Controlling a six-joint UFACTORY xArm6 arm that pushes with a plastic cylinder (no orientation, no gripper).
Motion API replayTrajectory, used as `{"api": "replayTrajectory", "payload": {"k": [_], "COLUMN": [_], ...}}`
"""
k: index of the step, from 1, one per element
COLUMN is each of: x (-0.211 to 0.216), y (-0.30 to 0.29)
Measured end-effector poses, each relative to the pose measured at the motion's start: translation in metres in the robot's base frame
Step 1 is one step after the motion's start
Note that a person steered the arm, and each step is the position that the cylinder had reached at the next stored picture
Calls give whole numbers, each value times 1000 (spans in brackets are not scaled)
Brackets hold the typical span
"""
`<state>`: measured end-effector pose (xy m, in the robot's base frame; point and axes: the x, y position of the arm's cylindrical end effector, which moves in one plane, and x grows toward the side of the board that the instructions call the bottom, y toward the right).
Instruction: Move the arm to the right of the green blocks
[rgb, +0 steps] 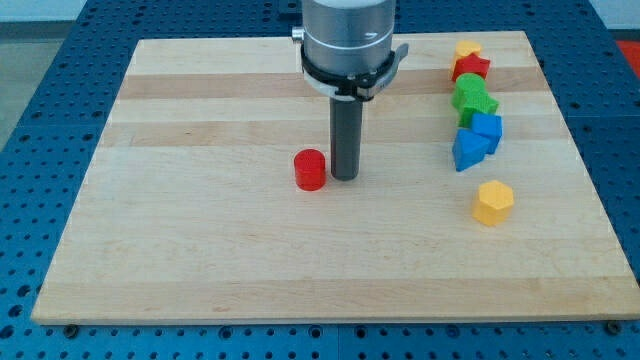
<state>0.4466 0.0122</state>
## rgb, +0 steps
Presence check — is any black clamp ring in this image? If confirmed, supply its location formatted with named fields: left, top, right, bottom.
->
left=299, top=42, right=410, bottom=103

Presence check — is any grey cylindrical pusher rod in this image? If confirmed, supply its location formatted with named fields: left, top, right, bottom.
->
left=330, top=98, right=363, bottom=181

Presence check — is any yellow hexagon block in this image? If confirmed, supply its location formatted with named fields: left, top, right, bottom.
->
left=471, top=180, right=515, bottom=226

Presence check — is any red star block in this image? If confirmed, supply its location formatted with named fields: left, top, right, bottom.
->
left=451, top=54, right=491, bottom=82

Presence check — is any green cylinder block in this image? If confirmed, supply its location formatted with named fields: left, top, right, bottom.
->
left=451, top=73, right=486, bottom=109

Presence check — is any green star block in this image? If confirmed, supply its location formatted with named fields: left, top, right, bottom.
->
left=457, top=92, right=500, bottom=128

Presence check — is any red cylinder block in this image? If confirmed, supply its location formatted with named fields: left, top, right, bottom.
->
left=293, top=149, right=326, bottom=191

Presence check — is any wooden board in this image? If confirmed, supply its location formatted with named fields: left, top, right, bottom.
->
left=31, top=31, right=639, bottom=325

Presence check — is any yellow heart block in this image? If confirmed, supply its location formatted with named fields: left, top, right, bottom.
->
left=450, top=40, right=483, bottom=73

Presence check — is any blue triangle block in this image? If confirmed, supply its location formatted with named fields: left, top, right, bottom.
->
left=452, top=129, right=490, bottom=172

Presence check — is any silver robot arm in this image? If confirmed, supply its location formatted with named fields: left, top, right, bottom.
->
left=301, top=0, right=396, bottom=77

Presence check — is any blue cube block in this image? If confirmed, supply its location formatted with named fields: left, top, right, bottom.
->
left=471, top=113, right=503, bottom=155

